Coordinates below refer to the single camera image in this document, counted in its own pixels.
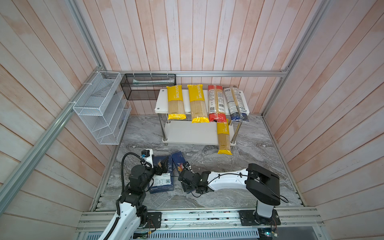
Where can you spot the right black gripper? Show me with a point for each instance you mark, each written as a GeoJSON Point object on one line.
{"type": "Point", "coordinates": [185, 186]}

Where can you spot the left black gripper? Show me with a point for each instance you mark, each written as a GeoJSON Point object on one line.
{"type": "Point", "coordinates": [164, 166]}

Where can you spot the blue Barilla spaghetti box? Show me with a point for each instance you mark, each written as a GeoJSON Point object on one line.
{"type": "Point", "coordinates": [179, 159]}

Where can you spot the yellow Pastatime spaghetti pack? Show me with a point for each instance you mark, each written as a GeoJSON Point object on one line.
{"type": "Point", "coordinates": [176, 109]}
{"type": "Point", "coordinates": [224, 138]}

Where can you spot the red spaghetti pack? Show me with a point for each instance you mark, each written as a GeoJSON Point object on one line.
{"type": "Point", "coordinates": [216, 104]}

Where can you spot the blue white-label spaghetti pack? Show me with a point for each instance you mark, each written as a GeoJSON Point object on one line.
{"type": "Point", "coordinates": [236, 105]}

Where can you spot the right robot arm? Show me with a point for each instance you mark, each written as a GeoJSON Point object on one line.
{"type": "Point", "coordinates": [260, 182]}

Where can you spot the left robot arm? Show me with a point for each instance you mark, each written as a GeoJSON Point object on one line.
{"type": "Point", "coordinates": [131, 213]}

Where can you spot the dark blue pasta bag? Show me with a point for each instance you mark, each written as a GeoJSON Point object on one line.
{"type": "Point", "coordinates": [165, 182]}

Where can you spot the white two-tier shelf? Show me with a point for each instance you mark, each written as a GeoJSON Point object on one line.
{"type": "Point", "coordinates": [186, 132]}

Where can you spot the black mesh basket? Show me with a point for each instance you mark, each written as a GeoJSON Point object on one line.
{"type": "Point", "coordinates": [146, 87]}

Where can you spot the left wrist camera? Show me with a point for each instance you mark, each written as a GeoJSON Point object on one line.
{"type": "Point", "coordinates": [147, 154]}

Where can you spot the white wire mesh rack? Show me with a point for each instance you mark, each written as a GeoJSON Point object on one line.
{"type": "Point", "coordinates": [103, 109]}

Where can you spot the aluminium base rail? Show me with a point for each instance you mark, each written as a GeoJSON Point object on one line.
{"type": "Point", "coordinates": [290, 223]}

